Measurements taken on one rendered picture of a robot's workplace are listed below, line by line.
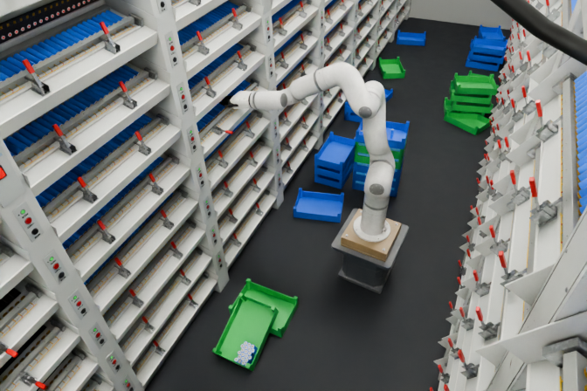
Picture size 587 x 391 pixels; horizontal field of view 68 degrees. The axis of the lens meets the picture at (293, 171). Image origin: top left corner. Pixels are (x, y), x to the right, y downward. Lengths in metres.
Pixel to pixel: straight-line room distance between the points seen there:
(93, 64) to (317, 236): 1.74
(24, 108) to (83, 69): 0.21
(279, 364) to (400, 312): 0.67
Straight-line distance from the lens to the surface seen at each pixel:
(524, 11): 0.66
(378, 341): 2.34
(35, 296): 1.58
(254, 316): 2.32
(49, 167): 1.40
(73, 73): 1.39
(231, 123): 2.10
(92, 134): 1.47
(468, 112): 3.93
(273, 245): 2.68
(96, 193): 1.56
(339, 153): 3.07
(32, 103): 1.31
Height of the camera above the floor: 2.03
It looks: 40 degrees down
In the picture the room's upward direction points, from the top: 3 degrees counter-clockwise
